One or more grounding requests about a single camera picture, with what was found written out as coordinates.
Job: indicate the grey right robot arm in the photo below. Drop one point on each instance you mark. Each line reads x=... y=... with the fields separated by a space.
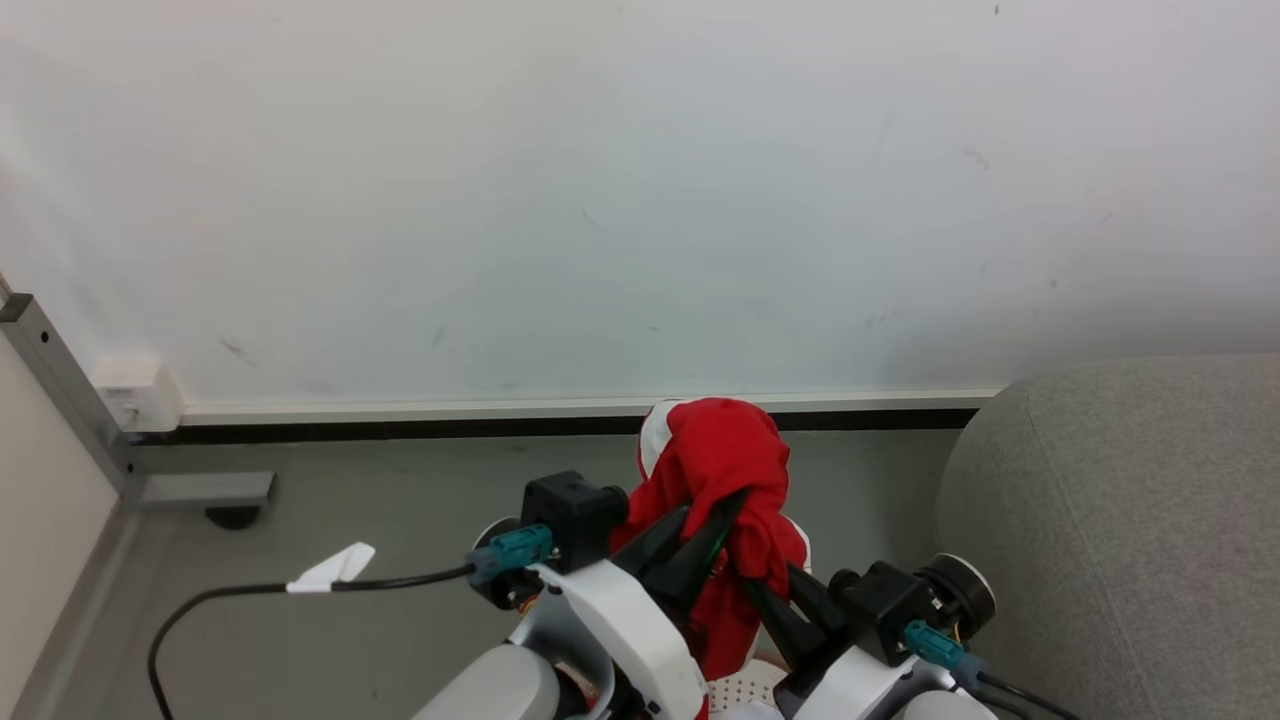
x=945 y=708

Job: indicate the beige partition panel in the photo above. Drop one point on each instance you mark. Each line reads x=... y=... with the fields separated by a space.
x=45 y=520

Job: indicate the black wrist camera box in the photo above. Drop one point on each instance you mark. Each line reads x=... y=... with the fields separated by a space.
x=570 y=520
x=900 y=600

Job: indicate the white tape tag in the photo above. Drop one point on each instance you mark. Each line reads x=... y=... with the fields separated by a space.
x=332 y=570

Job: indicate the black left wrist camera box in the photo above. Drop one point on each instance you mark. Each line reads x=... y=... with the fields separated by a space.
x=570 y=520

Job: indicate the white wall socket box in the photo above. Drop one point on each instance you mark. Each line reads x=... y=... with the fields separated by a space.
x=140 y=395

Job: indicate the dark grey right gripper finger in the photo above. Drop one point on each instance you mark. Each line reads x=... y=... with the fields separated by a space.
x=822 y=605
x=790 y=625

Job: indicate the black caster wheel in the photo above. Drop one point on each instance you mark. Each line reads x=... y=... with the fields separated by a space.
x=232 y=517

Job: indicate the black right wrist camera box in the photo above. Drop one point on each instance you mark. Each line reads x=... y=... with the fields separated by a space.
x=900 y=600

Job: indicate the grey fabric sofa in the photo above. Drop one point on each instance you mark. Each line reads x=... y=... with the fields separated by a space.
x=1130 y=540

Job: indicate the white perforated laundry basket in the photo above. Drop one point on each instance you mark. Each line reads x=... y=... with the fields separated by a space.
x=745 y=692

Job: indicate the grey metal frame bar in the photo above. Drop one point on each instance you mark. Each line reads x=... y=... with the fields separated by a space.
x=70 y=395

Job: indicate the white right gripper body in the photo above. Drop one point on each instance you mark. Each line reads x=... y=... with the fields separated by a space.
x=850 y=690

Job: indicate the white wall trim strip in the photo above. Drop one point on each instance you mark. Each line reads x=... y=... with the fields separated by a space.
x=560 y=407

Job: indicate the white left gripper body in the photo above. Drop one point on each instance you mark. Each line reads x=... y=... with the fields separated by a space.
x=630 y=625

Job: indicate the red and white garment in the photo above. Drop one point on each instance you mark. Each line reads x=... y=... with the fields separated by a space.
x=715 y=450

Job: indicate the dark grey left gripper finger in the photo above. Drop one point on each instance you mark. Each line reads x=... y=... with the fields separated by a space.
x=652 y=540
x=700 y=555

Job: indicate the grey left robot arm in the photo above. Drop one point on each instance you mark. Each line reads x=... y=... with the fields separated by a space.
x=495 y=690

